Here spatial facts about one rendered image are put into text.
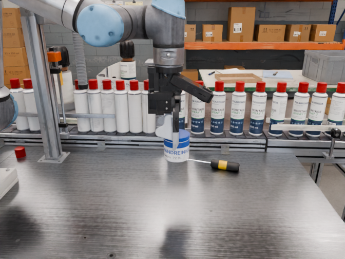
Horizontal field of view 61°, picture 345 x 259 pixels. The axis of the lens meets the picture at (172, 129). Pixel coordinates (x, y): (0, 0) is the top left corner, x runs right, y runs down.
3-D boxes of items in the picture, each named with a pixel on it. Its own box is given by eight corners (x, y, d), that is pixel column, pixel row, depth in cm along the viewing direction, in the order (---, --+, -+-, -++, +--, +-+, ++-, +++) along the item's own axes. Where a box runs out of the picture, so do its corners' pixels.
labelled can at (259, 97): (260, 131, 116) (266, 80, 108) (263, 136, 111) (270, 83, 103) (247, 131, 116) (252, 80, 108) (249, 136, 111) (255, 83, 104)
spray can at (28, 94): (45, 127, 120) (37, 77, 113) (39, 131, 116) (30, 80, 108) (33, 127, 121) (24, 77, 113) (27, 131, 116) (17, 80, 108)
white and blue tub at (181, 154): (188, 151, 83) (189, 128, 81) (189, 163, 77) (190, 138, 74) (164, 151, 83) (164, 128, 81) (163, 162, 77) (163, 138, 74)
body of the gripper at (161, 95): (150, 107, 79) (149, 62, 75) (182, 108, 79) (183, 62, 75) (148, 116, 72) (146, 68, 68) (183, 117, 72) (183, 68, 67)
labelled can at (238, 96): (241, 131, 116) (246, 80, 109) (243, 136, 111) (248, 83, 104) (228, 131, 116) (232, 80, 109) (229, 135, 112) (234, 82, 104)
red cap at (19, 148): (24, 152, 109) (22, 145, 108) (27, 155, 107) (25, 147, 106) (14, 155, 107) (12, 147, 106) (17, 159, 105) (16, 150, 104)
